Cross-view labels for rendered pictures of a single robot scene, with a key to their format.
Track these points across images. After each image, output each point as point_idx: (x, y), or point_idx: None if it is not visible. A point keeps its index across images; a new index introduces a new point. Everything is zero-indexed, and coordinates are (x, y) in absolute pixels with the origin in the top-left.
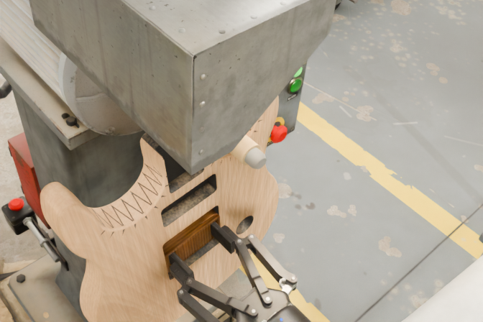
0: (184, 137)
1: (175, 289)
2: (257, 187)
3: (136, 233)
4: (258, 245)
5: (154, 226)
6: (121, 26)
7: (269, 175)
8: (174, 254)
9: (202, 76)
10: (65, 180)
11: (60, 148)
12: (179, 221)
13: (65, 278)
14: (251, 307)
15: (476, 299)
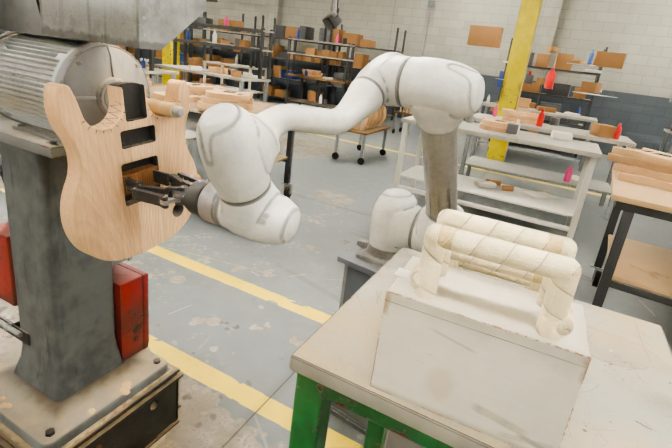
0: (135, 23)
1: (130, 219)
2: (182, 159)
3: (104, 139)
4: (184, 174)
5: (115, 142)
6: None
7: (189, 154)
8: (129, 178)
9: None
10: (40, 215)
11: (40, 180)
12: (132, 151)
13: (24, 361)
14: (181, 186)
15: (290, 104)
